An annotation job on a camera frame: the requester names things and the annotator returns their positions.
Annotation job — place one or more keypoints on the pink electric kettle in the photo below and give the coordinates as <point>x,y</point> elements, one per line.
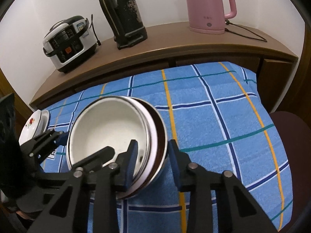
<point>208,16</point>

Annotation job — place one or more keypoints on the blue plaid tablecloth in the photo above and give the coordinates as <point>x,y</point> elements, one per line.
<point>214,113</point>

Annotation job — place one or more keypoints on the white black rice cooker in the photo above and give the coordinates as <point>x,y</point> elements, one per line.
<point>70,42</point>

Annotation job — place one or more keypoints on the red flower white bowl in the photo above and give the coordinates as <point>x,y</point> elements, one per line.
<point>35,125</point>

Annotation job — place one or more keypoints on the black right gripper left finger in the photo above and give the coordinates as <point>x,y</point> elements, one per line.
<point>68,208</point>

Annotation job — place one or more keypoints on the brown rimmed bowl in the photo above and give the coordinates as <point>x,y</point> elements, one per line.
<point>158,152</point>

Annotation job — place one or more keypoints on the brown wooden cabinet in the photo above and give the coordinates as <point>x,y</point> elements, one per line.
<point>172,45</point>

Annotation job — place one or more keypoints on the white enamel bowl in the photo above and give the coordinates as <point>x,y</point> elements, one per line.
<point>109,121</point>

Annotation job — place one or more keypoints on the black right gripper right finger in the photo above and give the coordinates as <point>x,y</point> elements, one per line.
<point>237,210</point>

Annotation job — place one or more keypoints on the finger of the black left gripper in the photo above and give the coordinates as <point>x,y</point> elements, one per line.
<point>95,161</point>
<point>44,144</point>

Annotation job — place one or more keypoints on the black thermos flask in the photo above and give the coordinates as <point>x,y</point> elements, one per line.
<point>125,21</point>

